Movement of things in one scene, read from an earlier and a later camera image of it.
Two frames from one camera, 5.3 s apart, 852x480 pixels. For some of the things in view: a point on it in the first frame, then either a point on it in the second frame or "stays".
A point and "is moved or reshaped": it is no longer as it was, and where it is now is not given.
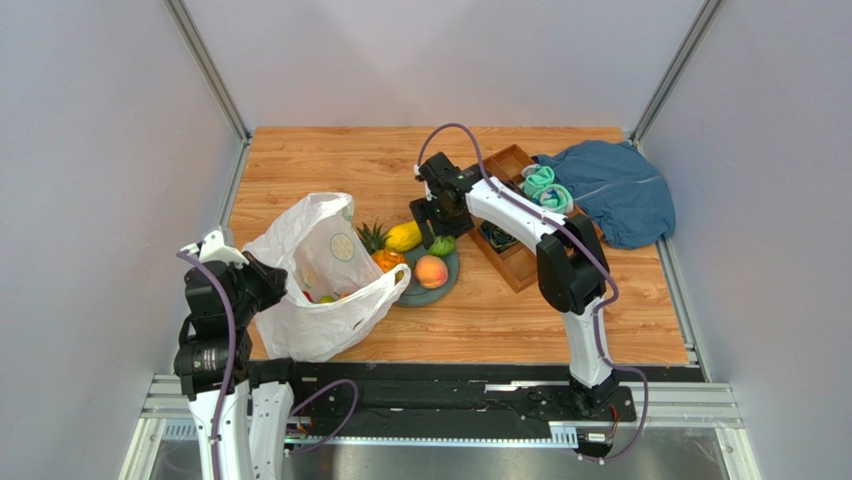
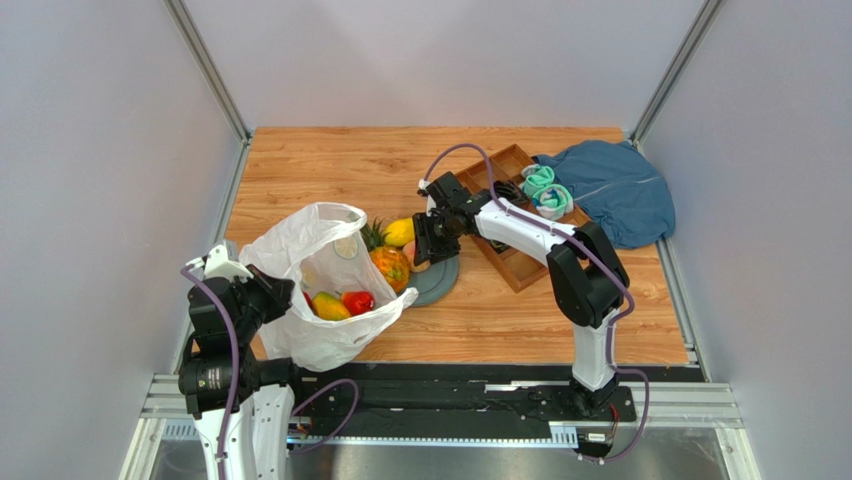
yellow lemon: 403,236 stays
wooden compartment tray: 514,255 stays
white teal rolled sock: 555,197 stays
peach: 431,271 to 409,250
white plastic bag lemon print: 337,295 is moved or reshaped
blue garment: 611,182 stays
